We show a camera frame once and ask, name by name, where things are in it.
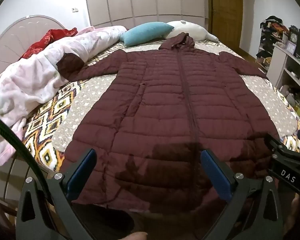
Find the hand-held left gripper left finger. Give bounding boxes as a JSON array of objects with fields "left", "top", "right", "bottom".
[{"left": 16, "top": 148, "right": 98, "bottom": 240}]

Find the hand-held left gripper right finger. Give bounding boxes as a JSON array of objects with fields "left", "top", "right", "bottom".
[{"left": 200, "top": 149, "right": 283, "bottom": 240}]

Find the maroon quilted hooded jacket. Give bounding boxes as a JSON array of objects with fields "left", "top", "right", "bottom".
[{"left": 57, "top": 32, "right": 282, "bottom": 209}]

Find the bed with patterned sheet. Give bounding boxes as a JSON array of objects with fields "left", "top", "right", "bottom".
[{"left": 0, "top": 39, "right": 300, "bottom": 220}]

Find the white shelf unit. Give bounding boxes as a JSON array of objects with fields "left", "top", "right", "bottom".
[{"left": 255, "top": 20, "right": 300, "bottom": 122}]

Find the pink and white blanket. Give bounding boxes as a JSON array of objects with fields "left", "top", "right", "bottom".
[{"left": 0, "top": 25, "right": 128, "bottom": 167}]

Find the dark shoe rack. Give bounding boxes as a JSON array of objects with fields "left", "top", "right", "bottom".
[{"left": 259, "top": 16, "right": 290, "bottom": 52}]

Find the red patterned cloth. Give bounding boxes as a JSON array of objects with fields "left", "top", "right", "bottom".
[{"left": 19, "top": 28, "right": 78, "bottom": 60}]

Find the white plush pillow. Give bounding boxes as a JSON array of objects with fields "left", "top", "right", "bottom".
[{"left": 166, "top": 20, "right": 219, "bottom": 43}]

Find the wooden door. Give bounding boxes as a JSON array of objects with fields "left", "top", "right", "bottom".
[{"left": 209, "top": 0, "right": 244, "bottom": 53}]

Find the pale padded headboard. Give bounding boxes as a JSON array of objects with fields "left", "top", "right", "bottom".
[{"left": 0, "top": 16, "right": 67, "bottom": 88}]

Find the teal pillow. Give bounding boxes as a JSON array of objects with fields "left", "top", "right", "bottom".
[{"left": 119, "top": 22, "right": 175, "bottom": 47}]

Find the pale wardrobe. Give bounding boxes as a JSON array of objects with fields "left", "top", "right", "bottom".
[{"left": 84, "top": 0, "right": 211, "bottom": 28}]

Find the black braided cable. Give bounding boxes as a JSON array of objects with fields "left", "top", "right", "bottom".
[{"left": 0, "top": 112, "right": 54, "bottom": 207}]

